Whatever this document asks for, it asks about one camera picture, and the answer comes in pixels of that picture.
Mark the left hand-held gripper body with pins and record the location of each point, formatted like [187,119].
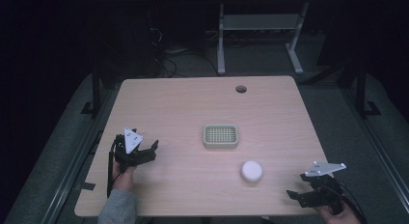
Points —
[130,142]

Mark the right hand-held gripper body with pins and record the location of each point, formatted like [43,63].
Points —
[326,188]

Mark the white round soap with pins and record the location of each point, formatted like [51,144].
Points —
[251,171]

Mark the pale green soap dish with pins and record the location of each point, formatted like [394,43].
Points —
[221,136]

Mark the person's right hand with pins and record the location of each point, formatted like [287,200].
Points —
[344,218]

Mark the person's left hand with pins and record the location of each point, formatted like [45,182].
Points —
[123,180]

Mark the black tape strip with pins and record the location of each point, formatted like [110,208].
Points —
[87,186]

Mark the black metal stand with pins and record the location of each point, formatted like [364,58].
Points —
[95,89]
[361,89]

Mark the grey metal desk frame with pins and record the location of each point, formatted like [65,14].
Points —
[260,22]

